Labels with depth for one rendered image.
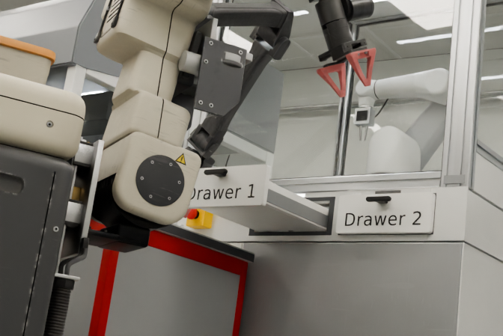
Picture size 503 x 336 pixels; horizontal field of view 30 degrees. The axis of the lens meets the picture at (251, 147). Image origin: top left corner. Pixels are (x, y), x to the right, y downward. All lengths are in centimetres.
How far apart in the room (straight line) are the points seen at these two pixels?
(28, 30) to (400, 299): 172
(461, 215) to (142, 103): 97
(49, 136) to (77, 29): 165
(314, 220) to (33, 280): 119
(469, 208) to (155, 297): 85
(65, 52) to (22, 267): 175
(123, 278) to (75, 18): 124
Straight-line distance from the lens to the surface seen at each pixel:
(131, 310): 242
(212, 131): 275
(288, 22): 264
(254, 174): 245
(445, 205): 253
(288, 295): 272
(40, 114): 167
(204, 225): 291
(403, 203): 257
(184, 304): 257
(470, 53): 265
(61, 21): 340
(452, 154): 256
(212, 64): 197
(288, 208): 253
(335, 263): 265
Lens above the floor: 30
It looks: 16 degrees up
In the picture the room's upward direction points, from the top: 8 degrees clockwise
